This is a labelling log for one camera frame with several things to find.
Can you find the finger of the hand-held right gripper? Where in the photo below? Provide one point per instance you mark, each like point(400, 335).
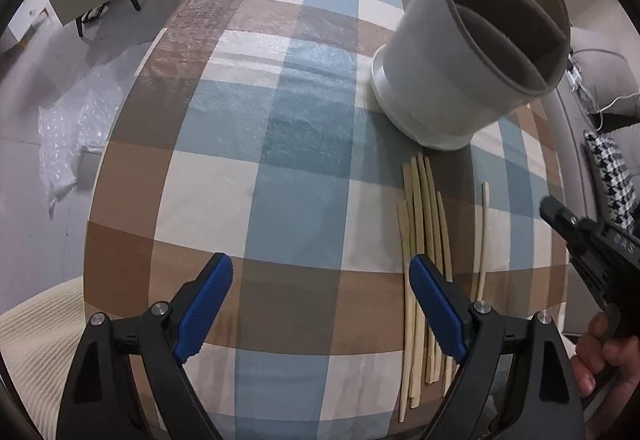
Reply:
point(570, 222)

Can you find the single pale bamboo chopstick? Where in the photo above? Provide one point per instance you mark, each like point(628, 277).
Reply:
point(485, 240)

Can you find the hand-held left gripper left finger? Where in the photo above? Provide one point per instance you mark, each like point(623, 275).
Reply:
point(207, 310)

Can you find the pile of wooden chopsticks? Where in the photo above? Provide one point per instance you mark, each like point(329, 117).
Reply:
point(409, 320)

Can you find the cream ribbed seat cushion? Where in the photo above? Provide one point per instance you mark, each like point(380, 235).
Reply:
point(40, 345)

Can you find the grey sofa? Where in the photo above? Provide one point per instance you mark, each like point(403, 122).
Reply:
point(607, 80)

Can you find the person's right hand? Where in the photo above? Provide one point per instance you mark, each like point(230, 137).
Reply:
point(615, 365)

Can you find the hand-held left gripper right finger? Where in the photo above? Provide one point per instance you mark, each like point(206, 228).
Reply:
point(435, 310)

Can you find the grey divided utensil holder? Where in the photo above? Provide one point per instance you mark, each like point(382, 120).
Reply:
point(440, 60)

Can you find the black white houndstooth pillow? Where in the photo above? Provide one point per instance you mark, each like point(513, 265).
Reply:
point(612, 180)

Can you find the clear bubble wrap sheet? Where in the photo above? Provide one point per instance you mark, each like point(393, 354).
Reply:
point(70, 140)

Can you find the white power strip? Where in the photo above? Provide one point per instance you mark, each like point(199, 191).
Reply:
point(574, 75)

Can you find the checked blue brown tablecloth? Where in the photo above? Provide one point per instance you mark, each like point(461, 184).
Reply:
point(280, 145)

